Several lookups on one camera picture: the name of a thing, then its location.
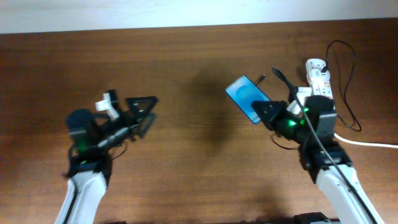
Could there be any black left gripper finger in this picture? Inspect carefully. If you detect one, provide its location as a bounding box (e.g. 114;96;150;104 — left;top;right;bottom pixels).
137;113;157;139
125;96;159;120

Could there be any black usb charging cable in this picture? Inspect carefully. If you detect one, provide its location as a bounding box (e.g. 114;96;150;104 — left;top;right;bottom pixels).
254;39;363;133

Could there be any blue samsung smartphone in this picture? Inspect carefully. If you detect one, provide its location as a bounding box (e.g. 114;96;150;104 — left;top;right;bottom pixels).
225;75;270;124

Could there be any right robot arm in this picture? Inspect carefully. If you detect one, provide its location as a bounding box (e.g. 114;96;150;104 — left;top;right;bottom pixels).
252;95;383;223

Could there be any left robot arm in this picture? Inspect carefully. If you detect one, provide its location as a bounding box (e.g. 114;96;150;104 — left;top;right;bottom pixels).
56;92;159;223

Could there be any white usb charger adapter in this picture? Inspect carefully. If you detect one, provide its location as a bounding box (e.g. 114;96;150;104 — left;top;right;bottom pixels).
307;68;330;85

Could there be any white power strip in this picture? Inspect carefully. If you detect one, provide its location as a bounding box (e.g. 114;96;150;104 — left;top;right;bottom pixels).
305;58;333;100

